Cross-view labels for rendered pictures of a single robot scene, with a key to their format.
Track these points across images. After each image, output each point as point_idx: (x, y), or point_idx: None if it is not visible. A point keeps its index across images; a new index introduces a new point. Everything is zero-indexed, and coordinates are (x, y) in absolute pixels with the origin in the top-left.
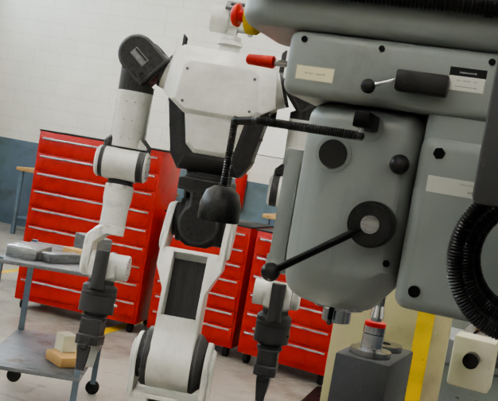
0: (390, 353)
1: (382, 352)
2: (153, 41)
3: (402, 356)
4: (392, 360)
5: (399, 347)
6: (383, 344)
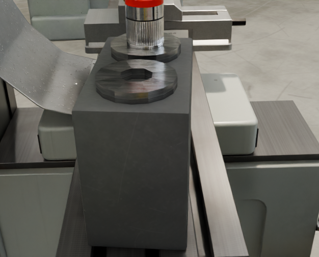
0: (111, 42)
1: (125, 41)
2: None
3: (92, 74)
4: (106, 51)
5: (100, 73)
6: (131, 67)
